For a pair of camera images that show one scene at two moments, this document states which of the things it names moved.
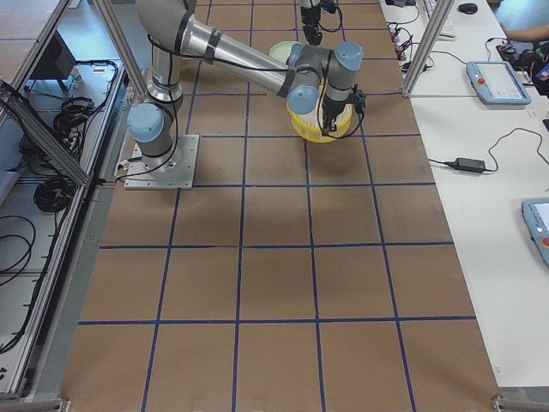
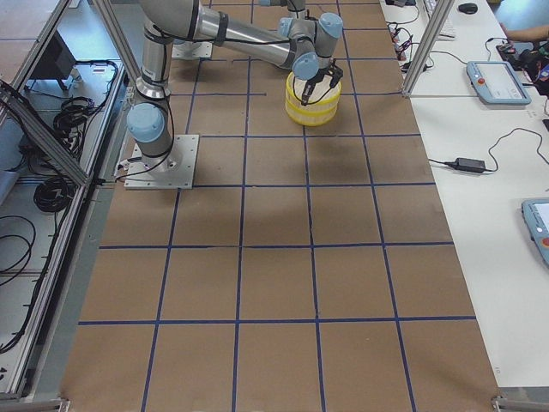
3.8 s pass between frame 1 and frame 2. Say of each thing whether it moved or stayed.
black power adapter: stayed
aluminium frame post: stayed
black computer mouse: stayed
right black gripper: moved
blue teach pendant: stayed
